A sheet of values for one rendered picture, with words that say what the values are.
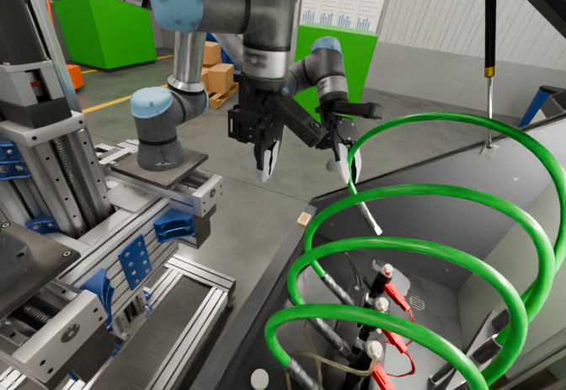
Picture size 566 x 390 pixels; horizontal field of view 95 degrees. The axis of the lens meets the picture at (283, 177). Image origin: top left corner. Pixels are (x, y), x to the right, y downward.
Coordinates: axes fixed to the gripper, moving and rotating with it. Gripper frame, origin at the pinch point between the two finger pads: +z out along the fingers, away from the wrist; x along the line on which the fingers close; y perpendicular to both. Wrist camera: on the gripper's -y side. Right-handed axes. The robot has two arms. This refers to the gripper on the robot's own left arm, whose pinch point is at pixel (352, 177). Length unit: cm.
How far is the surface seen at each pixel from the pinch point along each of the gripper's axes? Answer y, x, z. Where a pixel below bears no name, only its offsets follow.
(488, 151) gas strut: -18.0, -27.4, -2.6
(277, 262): 23.0, 8.2, 19.1
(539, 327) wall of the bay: -21.6, -19.3, 32.5
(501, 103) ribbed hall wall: 121, -652, -182
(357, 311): -21.3, 27.4, 16.8
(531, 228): -30.4, 8.0, 11.6
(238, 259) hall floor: 137, -31, 32
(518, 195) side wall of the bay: -19.3, -35.8, 8.3
